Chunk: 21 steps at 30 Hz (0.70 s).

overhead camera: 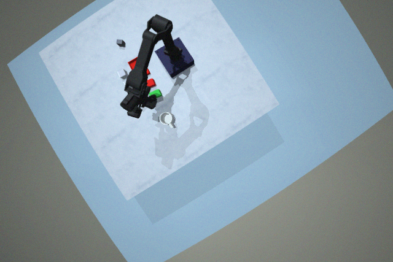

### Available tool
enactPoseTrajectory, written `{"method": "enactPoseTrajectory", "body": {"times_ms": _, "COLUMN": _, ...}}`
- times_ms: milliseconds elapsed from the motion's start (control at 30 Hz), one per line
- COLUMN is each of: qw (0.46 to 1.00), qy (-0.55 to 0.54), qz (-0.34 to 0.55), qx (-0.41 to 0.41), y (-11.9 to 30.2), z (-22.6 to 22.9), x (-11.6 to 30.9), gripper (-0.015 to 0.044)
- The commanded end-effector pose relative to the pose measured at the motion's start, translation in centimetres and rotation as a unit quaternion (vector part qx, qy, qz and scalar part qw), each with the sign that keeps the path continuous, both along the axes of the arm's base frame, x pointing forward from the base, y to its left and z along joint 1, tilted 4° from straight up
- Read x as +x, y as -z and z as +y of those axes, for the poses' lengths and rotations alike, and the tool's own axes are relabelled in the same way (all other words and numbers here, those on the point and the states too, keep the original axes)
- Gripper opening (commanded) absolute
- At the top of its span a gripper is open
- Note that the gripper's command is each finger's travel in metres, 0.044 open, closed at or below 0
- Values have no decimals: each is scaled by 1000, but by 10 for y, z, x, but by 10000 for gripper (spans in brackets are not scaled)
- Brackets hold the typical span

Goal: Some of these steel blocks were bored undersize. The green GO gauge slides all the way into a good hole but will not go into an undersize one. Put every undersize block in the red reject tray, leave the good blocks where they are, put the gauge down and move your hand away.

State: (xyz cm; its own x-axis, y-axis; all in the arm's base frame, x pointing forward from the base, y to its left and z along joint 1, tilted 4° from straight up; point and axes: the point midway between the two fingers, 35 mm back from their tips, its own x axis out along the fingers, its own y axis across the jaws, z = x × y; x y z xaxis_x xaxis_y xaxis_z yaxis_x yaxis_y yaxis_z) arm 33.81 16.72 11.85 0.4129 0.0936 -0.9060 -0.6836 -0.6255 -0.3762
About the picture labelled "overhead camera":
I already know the white mug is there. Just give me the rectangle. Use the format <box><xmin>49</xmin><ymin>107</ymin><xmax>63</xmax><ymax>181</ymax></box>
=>
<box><xmin>160</xmin><ymin>112</ymin><xmax>174</xmax><ymax>128</ymax></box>

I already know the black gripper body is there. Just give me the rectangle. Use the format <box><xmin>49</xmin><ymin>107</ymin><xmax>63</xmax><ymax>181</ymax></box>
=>
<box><xmin>127</xmin><ymin>86</ymin><xmax>151</xmax><ymax>118</ymax></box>

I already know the green gauge with white pin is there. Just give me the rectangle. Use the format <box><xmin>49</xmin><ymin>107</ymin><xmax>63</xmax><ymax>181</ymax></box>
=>
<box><xmin>149</xmin><ymin>89</ymin><xmax>162</xmax><ymax>98</ymax></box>

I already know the red tray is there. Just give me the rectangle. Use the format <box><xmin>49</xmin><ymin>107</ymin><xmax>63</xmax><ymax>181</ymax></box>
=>
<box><xmin>128</xmin><ymin>57</ymin><xmax>150</xmax><ymax>75</ymax></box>

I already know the red block with white cylindrical pin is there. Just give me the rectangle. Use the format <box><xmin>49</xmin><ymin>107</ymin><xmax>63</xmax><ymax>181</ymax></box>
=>
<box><xmin>147</xmin><ymin>79</ymin><xmax>156</xmax><ymax>87</ymax></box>

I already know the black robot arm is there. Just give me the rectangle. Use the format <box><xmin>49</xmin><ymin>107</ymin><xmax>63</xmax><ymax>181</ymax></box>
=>
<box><xmin>120</xmin><ymin>14</ymin><xmax>182</xmax><ymax>112</ymax></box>

